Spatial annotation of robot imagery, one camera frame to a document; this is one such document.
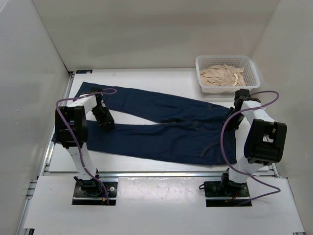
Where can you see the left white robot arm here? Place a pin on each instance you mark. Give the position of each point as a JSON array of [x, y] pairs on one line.
[[71, 128]]

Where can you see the aluminium front rail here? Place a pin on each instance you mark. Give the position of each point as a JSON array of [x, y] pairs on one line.
[[161, 174]]

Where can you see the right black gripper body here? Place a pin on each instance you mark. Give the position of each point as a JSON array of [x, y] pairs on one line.
[[234, 122]]

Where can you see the small dark label sticker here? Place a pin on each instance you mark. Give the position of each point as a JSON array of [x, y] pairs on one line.
[[84, 71]]

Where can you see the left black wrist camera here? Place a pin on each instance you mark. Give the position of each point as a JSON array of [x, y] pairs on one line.
[[96, 91]]

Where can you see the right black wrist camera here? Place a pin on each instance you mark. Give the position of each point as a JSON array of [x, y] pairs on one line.
[[241, 95]]

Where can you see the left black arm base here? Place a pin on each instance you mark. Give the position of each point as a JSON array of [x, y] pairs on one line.
[[91, 193]]

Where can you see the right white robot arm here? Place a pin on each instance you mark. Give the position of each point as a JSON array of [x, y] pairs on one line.
[[264, 144]]

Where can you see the beige cloth in basket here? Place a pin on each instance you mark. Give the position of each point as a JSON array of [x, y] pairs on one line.
[[222, 76]]

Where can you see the dark blue denim trousers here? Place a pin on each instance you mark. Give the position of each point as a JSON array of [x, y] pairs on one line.
[[162, 127]]

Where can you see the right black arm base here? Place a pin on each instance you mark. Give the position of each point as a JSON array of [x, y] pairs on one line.
[[225, 193]]

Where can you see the white plastic mesh basket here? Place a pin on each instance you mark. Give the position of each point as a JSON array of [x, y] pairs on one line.
[[251, 77]]

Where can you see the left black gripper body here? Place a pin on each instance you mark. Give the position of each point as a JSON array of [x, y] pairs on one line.
[[102, 115]]

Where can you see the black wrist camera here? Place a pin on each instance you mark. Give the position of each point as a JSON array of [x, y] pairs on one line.
[[241, 95], [96, 91]]

